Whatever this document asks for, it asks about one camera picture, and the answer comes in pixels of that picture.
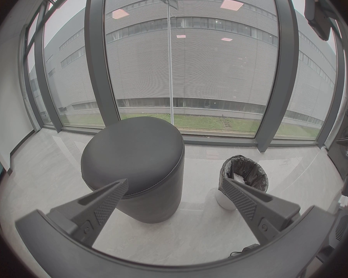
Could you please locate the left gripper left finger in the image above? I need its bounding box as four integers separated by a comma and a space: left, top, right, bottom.
49, 178, 129, 247

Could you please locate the dark grey cabinet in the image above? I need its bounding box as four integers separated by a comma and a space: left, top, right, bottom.
326, 108, 348, 182

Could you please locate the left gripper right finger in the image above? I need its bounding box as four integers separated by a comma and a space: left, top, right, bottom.
222, 178, 301, 246

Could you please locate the dark grey round stool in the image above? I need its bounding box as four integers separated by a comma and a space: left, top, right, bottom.
81, 116, 185, 225

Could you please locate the black cable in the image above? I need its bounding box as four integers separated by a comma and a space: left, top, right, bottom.
229, 243, 260, 258

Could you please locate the window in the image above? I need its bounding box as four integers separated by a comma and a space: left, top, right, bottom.
23, 0, 348, 156

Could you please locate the black plastic bag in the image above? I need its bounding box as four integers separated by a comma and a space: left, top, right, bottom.
217, 155, 269, 193

